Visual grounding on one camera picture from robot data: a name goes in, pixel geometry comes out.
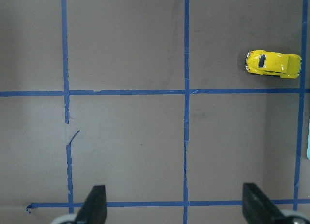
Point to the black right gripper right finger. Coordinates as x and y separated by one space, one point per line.
257 208

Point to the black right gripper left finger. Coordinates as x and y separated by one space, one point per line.
94 209

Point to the yellow toy beetle car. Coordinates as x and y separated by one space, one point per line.
285 66

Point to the turquoise plastic storage bin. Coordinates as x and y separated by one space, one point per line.
308 141

